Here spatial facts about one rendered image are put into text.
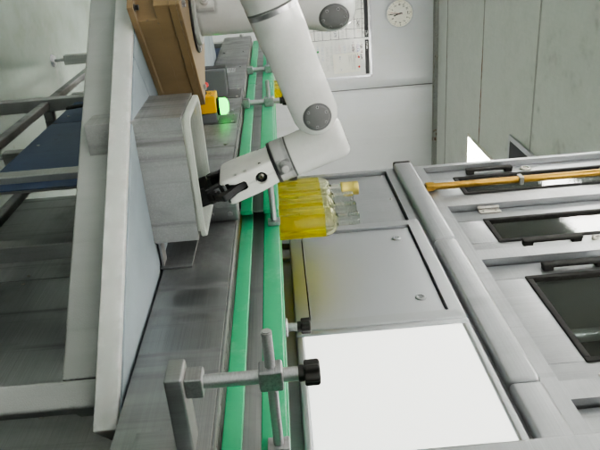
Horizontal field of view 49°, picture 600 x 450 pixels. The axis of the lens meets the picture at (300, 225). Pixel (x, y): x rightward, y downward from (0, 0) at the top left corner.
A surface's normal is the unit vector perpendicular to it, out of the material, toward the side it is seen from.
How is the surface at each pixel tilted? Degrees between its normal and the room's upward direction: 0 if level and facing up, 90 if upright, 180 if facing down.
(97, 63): 90
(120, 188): 90
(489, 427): 90
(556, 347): 90
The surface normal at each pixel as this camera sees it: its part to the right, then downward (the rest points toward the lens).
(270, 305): -0.07, -0.90
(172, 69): 0.08, 0.90
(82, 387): -0.03, -0.43
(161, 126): 0.04, 0.42
